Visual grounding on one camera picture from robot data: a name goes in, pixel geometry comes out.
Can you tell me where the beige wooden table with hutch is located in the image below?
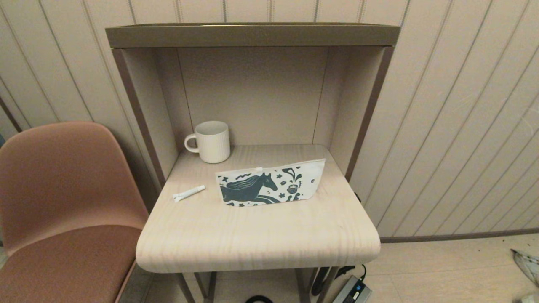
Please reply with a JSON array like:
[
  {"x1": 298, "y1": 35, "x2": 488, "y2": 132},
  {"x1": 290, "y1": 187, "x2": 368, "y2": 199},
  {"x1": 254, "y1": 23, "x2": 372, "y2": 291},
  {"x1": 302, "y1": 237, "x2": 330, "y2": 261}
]
[{"x1": 105, "y1": 22, "x2": 400, "y2": 303}]

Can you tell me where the white horse print pouch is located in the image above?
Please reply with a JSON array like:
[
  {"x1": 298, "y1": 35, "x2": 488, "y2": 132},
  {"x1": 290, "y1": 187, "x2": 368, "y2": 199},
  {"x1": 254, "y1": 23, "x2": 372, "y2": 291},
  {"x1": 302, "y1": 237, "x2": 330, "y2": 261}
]
[{"x1": 215, "y1": 159, "x2": 326, "y2": 207}]

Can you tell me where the grey crumpled floor object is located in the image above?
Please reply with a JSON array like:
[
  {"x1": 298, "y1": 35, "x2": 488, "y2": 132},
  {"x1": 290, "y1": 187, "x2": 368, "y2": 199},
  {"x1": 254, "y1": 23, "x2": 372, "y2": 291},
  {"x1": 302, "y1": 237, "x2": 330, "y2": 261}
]
[{"x1": 511, "y1": 248, "x2": 539, "y2": 287}]

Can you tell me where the small white toothpaste tube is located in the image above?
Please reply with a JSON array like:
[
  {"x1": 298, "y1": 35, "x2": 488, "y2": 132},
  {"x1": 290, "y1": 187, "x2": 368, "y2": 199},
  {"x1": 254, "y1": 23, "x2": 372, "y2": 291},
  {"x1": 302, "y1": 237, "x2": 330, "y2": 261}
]
[{"x1": 173, "y1": 185, "x2": 206, "y2": 202}]

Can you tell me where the white ribbed ceramic mug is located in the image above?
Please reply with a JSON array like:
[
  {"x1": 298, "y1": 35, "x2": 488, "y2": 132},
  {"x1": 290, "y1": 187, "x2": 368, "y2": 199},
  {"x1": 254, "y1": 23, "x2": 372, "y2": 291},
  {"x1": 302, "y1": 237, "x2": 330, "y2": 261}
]
[{"x1": 184, "y1": 121, "x2": 231, "y2": 164}]

